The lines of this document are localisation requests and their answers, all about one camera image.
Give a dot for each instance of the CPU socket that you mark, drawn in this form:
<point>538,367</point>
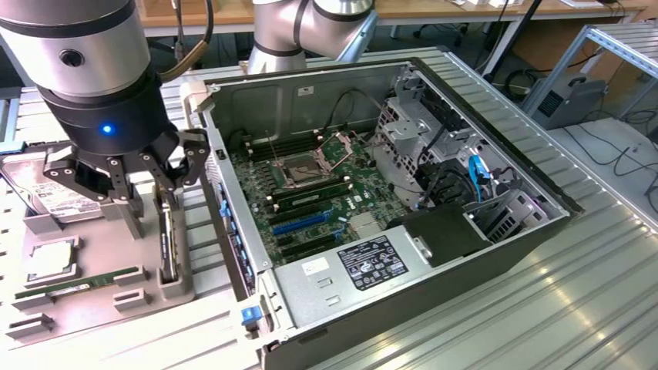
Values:
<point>301,171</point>

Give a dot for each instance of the black stand pole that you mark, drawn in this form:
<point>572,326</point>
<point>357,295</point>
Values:
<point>530,11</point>

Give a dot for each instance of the graphics card with fan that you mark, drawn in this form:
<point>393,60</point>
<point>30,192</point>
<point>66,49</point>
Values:
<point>166,239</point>

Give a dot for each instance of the silver hard disk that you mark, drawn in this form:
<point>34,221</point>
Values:
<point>20,179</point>

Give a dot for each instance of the green RAM stick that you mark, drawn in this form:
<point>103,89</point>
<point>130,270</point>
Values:
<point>78,284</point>

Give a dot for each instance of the black plastic shroud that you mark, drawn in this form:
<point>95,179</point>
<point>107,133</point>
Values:
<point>442,235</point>

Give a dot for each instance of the perforated metal disk bay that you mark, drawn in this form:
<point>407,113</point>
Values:
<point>406,127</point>

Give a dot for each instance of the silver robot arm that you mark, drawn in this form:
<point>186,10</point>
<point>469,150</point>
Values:
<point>92,58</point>

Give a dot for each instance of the green motherboard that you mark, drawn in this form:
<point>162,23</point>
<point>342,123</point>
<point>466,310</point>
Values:
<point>254,181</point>

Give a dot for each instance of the thin locking lever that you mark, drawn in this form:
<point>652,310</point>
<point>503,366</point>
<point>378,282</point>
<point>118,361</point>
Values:
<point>274,148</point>

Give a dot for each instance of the metal socket cover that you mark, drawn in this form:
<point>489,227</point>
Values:
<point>337,152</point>

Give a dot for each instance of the silver CPU chip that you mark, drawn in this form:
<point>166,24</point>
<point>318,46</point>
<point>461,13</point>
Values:
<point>48,262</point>

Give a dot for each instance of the blue case latch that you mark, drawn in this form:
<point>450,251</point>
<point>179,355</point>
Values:
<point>249,314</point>

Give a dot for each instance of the blue slot retainer clip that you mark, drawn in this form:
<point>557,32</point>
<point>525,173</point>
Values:
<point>224,208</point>

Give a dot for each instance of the blue expansion slot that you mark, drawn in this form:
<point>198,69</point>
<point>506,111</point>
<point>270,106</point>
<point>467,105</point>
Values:
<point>298,227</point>

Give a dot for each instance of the black RAM slot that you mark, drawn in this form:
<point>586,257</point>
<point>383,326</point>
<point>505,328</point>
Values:
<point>283,138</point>
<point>285,147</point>
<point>309,186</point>

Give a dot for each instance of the labelled RAM stick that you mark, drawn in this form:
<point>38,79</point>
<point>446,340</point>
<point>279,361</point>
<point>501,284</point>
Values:
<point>309,196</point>

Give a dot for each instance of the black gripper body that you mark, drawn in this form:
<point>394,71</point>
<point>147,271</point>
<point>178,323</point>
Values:
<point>112,112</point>

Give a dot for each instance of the aluminium profile frame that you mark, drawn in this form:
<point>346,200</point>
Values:
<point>622,44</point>

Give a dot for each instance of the open black PC case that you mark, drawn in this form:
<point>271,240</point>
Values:
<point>411,327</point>

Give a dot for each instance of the silver chipset heatsink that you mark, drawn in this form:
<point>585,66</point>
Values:
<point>366,225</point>

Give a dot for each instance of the grey power supply unit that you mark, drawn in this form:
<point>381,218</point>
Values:
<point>309,304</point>

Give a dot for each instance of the wooden desk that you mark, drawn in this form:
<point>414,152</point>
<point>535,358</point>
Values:
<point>555,11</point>
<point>231,17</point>

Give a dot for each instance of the long black expansion slot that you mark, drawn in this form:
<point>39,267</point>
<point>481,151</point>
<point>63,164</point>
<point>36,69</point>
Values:
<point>293,217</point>
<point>311,250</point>
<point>309,242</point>

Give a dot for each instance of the grey parts rack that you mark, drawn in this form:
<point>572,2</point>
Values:
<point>103,262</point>

